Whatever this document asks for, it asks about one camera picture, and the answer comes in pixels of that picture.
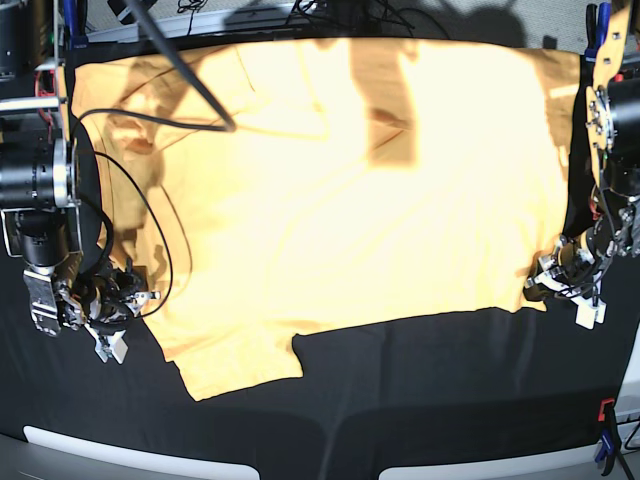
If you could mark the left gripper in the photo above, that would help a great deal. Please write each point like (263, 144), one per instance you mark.
(574, 270)

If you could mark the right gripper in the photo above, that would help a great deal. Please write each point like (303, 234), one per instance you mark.
(104, 302)

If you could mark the yellow t-shirt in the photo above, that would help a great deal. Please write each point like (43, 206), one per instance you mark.
(368, 180)

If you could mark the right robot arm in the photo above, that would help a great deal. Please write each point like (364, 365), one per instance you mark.
(63, 238)

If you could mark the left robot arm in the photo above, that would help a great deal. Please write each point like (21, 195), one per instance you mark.
(612, 127)

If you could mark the black table cloth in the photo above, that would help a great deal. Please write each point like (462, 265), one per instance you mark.
(424, 390)

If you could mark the red black clamp near right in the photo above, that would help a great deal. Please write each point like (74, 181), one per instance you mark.
(607, 420)

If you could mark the blue clamp near right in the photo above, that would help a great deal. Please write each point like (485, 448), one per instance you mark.
(605, 451)

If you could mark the blue clamp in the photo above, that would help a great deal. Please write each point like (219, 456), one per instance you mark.
(605, 451)
(597, 18)
(75, 17)

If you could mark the blue clamp far right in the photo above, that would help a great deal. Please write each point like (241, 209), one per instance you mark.
(597, 18)

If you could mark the blue clamp far left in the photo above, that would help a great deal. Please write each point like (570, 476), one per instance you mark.
(75, 17)

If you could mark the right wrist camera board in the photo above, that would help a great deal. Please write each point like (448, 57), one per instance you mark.
(117, 347)

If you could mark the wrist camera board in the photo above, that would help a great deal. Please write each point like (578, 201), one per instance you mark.
(117, 347)
(587, 315)

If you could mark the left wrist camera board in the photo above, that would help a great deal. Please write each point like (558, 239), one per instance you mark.
(587, 315)

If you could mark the aluminium rail with cables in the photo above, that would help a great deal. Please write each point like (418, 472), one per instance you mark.
(117, 21)

